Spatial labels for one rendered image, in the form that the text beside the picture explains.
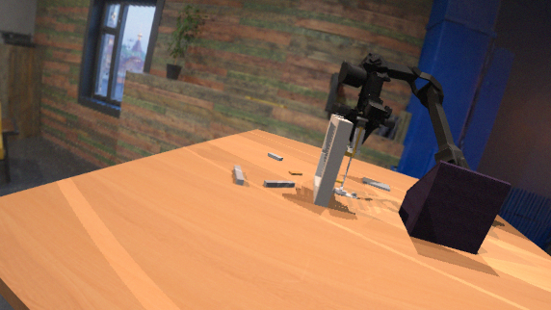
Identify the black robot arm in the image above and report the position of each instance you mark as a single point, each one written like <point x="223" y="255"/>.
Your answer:
<point x="374" y="70"/>

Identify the white flat rectangular slab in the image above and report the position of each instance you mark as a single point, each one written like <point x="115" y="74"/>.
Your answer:
<point x="376" y="184"/>

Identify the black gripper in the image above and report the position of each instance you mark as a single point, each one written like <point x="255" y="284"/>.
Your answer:
<point x="352" y="114"/>

